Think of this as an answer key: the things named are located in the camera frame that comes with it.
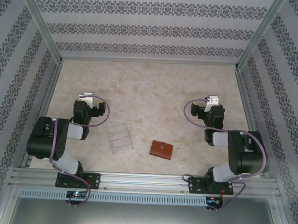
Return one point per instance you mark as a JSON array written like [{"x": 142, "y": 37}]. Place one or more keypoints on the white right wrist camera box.
[{"x": 213, "y": 99}]

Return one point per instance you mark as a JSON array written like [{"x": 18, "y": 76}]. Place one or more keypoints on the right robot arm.
[{"x": 249, "y": 157}]

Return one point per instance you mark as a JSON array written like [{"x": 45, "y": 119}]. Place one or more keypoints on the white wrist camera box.
[
  {"x": 87, "y": 96},
  {"x": 213, "y": 99}
]

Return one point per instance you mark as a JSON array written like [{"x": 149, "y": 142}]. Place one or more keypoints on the clear plastic card sleeve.
[{"x": 120, "y": 140}]

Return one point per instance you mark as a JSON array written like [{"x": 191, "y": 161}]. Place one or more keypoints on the wide aluminium mounting rail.
[{"x": 145, "y": 183}]

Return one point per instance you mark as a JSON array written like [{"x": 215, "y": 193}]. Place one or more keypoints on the aluminium frame post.
[
  {"x": 259, "y": 35},
  {"x": 41, "y": 23}
]

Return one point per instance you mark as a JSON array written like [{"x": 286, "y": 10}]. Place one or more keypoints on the aluminium frame rail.
[
  {"x": 149, "y": 61},
  {"x": 47, "y": 99},
  {"x": 245, "y": 97}
]

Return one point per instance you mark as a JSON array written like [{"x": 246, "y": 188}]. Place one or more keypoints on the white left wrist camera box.
[{"x": 87, "y": 96}]

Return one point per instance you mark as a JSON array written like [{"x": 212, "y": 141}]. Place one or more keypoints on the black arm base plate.
[
  {"x": 195, "y": 186},
  {"x": 95, "y": 180}
]

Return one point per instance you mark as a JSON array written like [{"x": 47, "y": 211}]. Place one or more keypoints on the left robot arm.
[{"x": 45, "y": 141}]

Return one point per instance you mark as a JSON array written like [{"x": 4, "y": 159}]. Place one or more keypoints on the grey metal panel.
[{"x": 143, "y": 219}]

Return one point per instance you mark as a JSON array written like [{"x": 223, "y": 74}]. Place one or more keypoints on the brown leather card holder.
[{"x": 159, "y": 151}]

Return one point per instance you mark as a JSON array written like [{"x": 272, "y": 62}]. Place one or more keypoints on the black controller board bracket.
[
  {"x": 213, "y": 201},
  {"x": 76, "y": 195}
]

